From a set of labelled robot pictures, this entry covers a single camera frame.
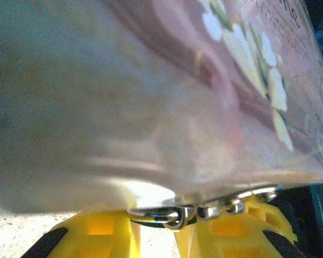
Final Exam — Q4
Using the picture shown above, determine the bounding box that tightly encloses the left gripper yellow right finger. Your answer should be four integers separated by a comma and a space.
174, 195, 307, 258

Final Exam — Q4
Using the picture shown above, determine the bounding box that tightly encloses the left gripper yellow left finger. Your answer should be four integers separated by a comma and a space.
23, 211, 141, 258

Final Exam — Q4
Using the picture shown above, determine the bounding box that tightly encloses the pink illustrated tin box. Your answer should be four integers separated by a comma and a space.
0, 0, 323, 221

